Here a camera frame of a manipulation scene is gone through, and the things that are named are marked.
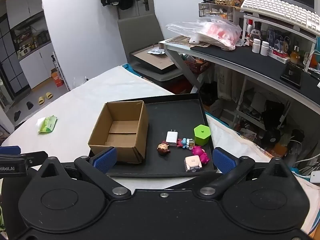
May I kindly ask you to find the pink toy figure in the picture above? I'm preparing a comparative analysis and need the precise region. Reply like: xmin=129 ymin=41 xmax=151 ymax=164
xmin=191 ymin=145 xmax=211 ymax=166

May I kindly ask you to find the white desk shelf riser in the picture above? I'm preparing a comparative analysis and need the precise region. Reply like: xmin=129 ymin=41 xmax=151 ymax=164
xmin=241 ymin=11 xmax=318 ymax=68

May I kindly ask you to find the panda figure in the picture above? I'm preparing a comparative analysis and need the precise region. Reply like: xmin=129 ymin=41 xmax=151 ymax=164
xmin=251 ymin=21 xmax=263 ymax=40

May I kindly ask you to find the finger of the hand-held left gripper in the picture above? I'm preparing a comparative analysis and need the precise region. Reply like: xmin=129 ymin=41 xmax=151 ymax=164
xmin=0 ymin=146 xmax=27 ymax=159

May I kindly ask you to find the amber perfume bottle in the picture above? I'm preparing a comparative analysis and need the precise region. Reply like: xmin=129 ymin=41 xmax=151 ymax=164
xmin=290 ymin=45 xmax=301 ymax=64

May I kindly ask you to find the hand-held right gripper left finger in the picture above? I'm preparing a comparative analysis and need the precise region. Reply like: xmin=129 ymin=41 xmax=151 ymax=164
xmin=36 ymin=147 xmax=131 ymax=197

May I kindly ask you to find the green hexagonal container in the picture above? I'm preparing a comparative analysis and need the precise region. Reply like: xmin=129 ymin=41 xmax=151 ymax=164
xmin=194 ymin=124 xmax=211 ymax=146

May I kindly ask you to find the orange box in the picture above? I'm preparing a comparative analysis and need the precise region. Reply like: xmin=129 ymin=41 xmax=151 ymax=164
xmin=51 ymin=68 xmax=64 ymax=88

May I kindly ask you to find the black tray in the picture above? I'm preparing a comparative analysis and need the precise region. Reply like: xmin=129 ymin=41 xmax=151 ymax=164
xmin=90 ymin=93 xmax=218 ymax=179

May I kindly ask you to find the grey chair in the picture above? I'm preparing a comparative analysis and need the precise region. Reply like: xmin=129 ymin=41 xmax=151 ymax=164
xmin=117 ymin=14 xmax=198 ymax=94

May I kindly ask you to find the green tissue pack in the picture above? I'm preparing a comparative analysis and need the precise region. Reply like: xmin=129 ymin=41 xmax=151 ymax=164
xmin=37 ymin=115 xmax=58 ymax=134

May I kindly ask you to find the small blue pink figurine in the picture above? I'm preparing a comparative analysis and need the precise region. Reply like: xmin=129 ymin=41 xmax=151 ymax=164
xmin=177 ymin=137 xmax=195 ymax=149

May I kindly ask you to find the brown-haired doll figurine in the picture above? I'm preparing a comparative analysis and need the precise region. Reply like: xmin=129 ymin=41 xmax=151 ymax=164
xmin=157 ymin=141 xmax=172 ymax=156

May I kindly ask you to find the white keyboard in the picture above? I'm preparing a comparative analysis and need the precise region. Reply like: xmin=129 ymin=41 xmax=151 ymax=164
xmin=240 ymin=0 xmax=320 ymax=33

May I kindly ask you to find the red storage basket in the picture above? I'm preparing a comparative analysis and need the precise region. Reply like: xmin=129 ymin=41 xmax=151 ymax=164
xmin=184 ymin=55 xmax=212 ymax=74

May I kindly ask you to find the black top desk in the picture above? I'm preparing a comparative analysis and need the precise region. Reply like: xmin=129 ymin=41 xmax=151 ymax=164
xmin=159 ymin=36 xmax=320 ymax=121

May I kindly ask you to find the white wall charger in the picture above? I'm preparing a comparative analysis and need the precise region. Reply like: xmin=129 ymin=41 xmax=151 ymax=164
xmin=165 ymin=129 xmax=179 ymax=147

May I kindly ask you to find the clear plastic bag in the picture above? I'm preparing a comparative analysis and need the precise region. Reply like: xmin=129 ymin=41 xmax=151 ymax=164
xmin=165 ymin=19 xmax=242 ymax=51

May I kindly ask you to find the red white flat box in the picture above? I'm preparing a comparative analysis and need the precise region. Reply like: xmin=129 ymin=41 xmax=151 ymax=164
xmin=269 ymin=49 xmax=290 ymax=63

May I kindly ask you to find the small drawer organizer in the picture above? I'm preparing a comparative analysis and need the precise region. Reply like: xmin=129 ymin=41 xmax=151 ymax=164
xmin=198 ymin=3 xmax=242 ymax=23

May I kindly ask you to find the white grey toy block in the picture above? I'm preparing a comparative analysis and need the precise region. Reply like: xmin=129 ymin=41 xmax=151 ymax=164
xmin=184 ymin=155 xmax=203 ymax=173

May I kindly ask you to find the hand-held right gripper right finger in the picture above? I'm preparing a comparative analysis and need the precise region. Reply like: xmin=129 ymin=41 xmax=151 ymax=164
xmin=199 ymin=147 xmax=296 ymax=196

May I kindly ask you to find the brown cardboard box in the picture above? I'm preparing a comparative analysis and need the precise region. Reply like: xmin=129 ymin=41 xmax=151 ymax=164
xmin=87 ymin=100 xmax=149 ymax=164

